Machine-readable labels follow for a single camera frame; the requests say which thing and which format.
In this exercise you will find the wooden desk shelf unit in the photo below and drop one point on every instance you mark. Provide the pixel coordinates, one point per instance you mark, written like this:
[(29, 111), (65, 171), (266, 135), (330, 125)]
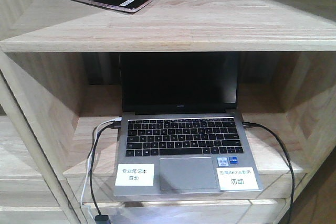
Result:
[(288, 49)]

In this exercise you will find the silver laptop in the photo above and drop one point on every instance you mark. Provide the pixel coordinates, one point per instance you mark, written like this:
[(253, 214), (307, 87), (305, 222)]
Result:
[(181, 132)]

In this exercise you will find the grey usb hub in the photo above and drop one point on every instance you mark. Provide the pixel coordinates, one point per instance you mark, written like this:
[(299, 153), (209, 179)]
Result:
[(102, 219)]

